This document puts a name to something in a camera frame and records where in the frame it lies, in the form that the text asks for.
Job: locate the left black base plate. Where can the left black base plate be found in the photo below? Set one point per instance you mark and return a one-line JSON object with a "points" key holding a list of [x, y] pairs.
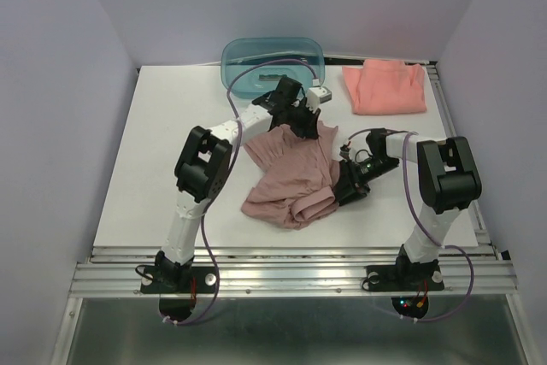
{"points": [[198, 280]]}

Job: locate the aluminium rail frame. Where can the aluminium rail frame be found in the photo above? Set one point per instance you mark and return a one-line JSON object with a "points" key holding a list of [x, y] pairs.
{"points": [[286, 297]]}

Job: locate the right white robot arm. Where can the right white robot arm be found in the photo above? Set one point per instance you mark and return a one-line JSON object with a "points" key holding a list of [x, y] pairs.
{"points": [[440, 180]]}

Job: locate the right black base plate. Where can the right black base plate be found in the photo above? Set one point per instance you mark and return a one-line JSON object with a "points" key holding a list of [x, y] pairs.
{"points": [[389, 278]]}

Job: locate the teal plastic basin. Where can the teal plastic basin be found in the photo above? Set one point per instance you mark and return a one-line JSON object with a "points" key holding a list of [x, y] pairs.
{"points": [[255, 65]]}

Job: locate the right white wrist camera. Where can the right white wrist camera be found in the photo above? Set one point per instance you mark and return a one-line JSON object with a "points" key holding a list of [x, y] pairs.
{"points": [[346, 152]]}

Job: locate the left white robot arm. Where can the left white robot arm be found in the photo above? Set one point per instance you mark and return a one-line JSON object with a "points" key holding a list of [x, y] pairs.
{"points": [[205, 163]]}

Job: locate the folded coral pink skirt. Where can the folded coral pink skirt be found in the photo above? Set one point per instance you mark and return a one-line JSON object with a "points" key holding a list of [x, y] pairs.
{"points": [[386, 87]]}

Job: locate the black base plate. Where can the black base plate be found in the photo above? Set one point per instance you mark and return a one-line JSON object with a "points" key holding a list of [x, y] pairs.
{"points": [[198, 280], [389, 278]]}

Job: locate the dusty pink ruffled skirt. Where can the dusty pink ruffled skirt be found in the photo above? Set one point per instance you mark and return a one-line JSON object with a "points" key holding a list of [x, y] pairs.
{"points": [[299, 175]]}

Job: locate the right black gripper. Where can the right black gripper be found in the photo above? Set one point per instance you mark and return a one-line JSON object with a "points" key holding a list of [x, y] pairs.
{"points": [[349, 185]]}

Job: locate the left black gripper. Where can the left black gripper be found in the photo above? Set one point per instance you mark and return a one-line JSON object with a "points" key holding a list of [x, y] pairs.
{"points": [[309, 129]]}

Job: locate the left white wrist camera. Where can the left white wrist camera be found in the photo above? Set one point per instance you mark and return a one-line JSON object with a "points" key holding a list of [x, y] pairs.
{"points": [[316, 96]]}

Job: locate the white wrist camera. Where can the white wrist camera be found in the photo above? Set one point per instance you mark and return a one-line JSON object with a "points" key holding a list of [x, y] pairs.
{"points": [[346, 152], [316, 96]]}

